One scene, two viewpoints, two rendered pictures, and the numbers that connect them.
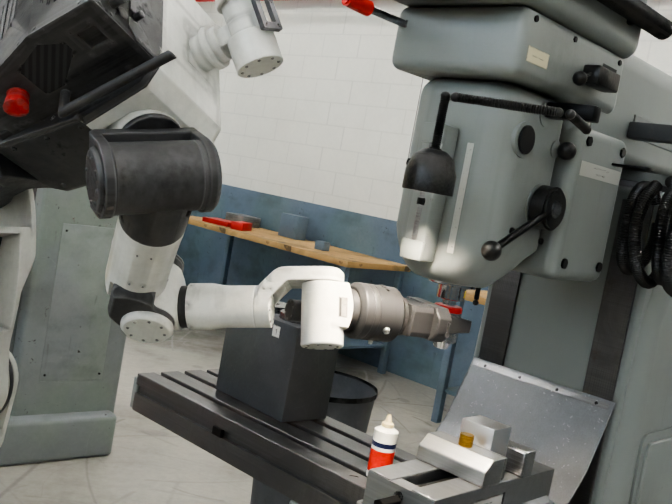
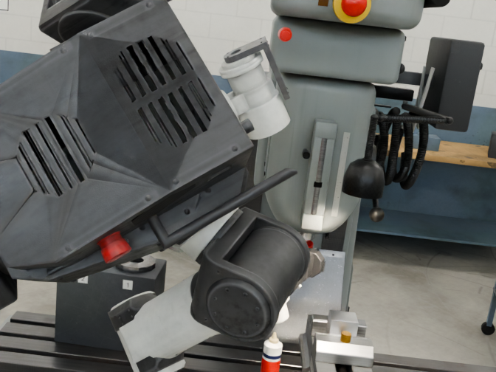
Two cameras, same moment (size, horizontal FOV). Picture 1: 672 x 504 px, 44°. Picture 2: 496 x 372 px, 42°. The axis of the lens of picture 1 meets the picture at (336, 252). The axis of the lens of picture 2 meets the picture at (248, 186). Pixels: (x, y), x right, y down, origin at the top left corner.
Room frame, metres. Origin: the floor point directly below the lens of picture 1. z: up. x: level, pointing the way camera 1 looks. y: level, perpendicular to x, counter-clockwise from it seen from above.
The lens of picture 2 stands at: (0.51, 0.77, 1.72)
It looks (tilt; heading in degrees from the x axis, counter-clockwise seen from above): 15 degrees down; 318
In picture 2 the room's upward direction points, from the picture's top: 7 degrees clockwise
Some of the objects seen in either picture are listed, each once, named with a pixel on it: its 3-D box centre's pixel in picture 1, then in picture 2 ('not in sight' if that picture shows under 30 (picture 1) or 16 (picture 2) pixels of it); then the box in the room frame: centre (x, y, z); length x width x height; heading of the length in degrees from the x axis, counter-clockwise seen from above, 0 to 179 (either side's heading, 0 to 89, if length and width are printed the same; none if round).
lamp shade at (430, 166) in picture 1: (431, 170); (364, 176); (1.18, -0.11, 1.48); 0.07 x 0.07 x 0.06
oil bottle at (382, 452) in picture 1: (383, 445); (271, 355); (1.37, -0.14, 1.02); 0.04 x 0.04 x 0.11
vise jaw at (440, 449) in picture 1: (461, 457); (343, 349); (1.26, -0.25, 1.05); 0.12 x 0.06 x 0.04; 48
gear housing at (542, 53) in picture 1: (511, 62); (329, 46); (1.41, -0.23, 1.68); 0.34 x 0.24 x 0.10; 138
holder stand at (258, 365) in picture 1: (277, 356); (111, 297); (1.69, 0.08, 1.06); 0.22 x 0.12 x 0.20; 44
